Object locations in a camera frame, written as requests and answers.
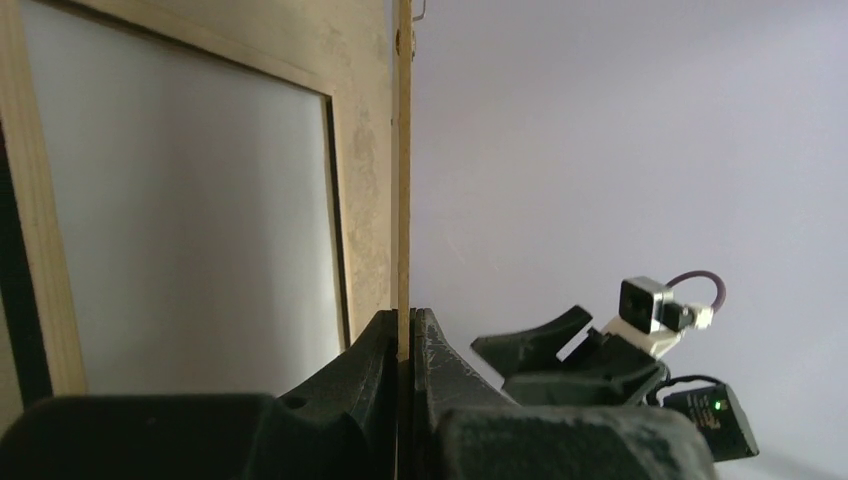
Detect wooden picture frame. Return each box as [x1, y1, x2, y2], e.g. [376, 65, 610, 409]
[0, 0, 352, 399]

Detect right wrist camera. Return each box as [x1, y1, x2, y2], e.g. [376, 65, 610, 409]
[602, 270, 727, 359]

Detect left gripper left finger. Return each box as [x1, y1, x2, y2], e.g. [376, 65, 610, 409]
[1, 310, 397, 479]

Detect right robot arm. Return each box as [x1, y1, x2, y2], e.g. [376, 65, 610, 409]
[471, 306, 760, 462]

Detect brown backing board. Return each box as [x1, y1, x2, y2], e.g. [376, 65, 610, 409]
[390, 0, 420, 362]

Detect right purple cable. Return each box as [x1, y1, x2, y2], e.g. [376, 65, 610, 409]
[665, 268, 728, 313]

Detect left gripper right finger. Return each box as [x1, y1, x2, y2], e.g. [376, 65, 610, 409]
[409, 309, 718, 479]

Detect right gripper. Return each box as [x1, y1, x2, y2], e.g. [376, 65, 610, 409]
[471, 305, 669, 406]

